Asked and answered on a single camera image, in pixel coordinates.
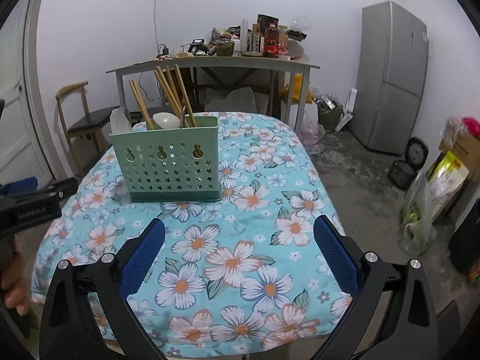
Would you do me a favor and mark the green plastic utensil holder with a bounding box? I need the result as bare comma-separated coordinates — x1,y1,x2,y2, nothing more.
112,115,221,203

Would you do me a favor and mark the black rice cooker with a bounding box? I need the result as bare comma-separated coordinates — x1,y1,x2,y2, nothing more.
387,136,429,191

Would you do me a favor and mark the clear plastic vegetable bag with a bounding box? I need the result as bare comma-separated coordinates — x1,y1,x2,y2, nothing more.
400,172,436,256

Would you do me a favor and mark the metal spoon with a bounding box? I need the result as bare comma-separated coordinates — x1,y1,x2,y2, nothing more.
179,106,186,128

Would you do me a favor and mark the white panel door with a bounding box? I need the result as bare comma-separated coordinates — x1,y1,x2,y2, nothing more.
0,0,53,188

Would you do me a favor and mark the floral blue tablecloth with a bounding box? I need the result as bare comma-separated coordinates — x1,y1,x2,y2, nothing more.
31,112,352,359

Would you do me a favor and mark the person's left hand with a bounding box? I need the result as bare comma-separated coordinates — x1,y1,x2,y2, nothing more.
1,238,30,317

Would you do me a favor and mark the wooden chopstick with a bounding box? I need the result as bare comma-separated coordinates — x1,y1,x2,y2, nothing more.
133,80,155,130
165,67,182,113
174,64,198,128
154,66,191,129
152,70,185,121
128,80,155,130

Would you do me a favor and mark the grey metal desk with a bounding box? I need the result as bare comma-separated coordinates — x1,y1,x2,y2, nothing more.
106,56,319,133

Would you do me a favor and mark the red oil bottle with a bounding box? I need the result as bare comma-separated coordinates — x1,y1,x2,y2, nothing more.
264,23,280,58

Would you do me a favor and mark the yellow plastic bag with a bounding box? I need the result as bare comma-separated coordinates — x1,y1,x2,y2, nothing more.
279,73,313,104

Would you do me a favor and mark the grey refrigerator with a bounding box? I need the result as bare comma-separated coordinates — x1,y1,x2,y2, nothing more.
348,1,429,155

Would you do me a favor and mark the yellow green rice bag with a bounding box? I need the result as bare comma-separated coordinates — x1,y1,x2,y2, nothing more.
429,150,470,222

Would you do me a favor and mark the wooden chair black seat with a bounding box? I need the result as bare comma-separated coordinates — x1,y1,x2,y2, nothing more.
55,80,115,174

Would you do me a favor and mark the cardboard box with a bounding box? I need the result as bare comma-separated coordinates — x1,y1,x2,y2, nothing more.
439,116,480,182

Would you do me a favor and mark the glass jar of food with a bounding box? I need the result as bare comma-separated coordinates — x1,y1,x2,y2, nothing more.
215,37,235,57

